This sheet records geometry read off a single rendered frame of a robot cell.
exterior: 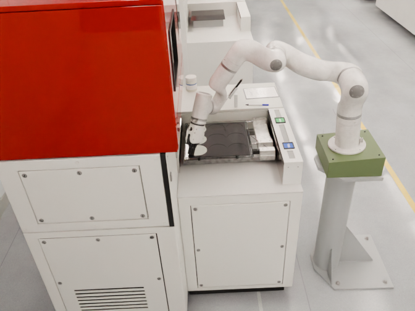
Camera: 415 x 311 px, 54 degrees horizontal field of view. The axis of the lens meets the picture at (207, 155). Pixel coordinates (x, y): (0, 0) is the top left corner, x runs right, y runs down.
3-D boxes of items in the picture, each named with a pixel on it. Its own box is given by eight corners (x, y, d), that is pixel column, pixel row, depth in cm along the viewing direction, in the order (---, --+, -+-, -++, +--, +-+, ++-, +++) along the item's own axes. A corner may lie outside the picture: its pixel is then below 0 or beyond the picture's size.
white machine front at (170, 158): (169, 226, 187) (160, 154, 164) (176, 132, 254) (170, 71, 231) (176, 226, 187) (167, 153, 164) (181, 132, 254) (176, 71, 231)
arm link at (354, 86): (359, 107, 210) (363, 63, 197) (367, 125, 195) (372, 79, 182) (335, 108, 212) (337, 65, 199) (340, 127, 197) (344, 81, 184)
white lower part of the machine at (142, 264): (65, 336, 234) (21, 234, 188) (94, 232, 302) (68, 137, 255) (188, 331, 234) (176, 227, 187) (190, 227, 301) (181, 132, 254)
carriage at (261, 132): (260, 160, 221) (260, 156, 219) (252, 125, 251) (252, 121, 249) (275, 160, 221) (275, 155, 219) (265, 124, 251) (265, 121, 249)
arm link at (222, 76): (239, 63, 209) (209, 107, 225) (218, 58, 197) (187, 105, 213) (249, 74, 204) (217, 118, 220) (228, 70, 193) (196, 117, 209)
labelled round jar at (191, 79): (186, 92, 266) (184, 79, 261) (186, 87, 272) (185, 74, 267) (197, 92, 266) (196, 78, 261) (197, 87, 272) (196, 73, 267)
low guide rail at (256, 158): (183, 165, 226) (183, 160, 224) (183, 163, 227) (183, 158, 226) (274, 160, 225) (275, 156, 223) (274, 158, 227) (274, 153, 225)
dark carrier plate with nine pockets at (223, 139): (185, 158, 218) (185, 157, 218) (186, 125, 246) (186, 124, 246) (250, 155, 218) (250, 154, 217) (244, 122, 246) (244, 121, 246)
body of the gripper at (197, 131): (197, 123, 208) (192, 144, 211) (209, 123, 216) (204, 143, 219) (186, 119, 212) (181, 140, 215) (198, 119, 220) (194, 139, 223)
